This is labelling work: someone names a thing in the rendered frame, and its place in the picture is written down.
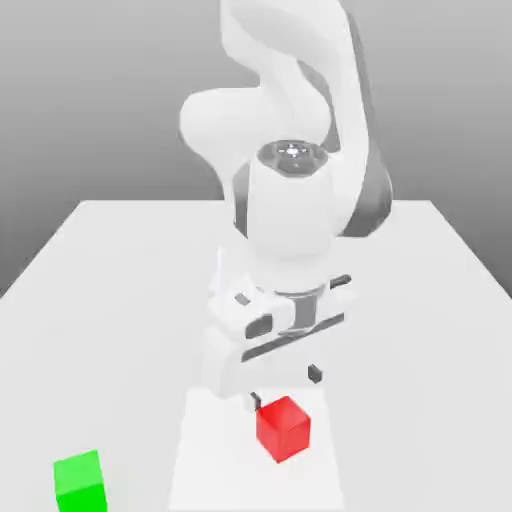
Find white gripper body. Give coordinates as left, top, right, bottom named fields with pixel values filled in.
left=202, top=308, right=350, bottom=400

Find small red cube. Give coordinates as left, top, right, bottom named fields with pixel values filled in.
left=255, top=395, right=312, bottom=465

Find small green cube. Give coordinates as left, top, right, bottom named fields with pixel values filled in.
left=52, top=449, right=110, bottom=512

